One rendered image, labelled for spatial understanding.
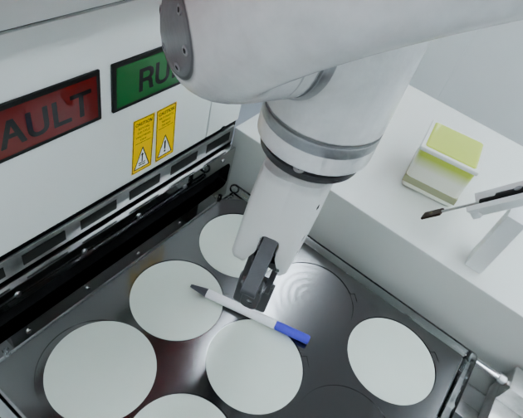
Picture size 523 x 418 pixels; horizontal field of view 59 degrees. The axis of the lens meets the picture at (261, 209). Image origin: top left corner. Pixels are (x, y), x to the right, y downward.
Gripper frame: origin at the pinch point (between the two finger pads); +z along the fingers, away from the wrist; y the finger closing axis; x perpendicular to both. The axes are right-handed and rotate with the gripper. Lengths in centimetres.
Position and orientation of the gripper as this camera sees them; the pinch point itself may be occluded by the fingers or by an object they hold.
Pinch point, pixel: (266, 267)
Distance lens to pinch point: 44.5
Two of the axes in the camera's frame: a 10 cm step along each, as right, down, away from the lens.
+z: -2.1, 6.7, 7.1
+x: 9.1, 4.0, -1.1
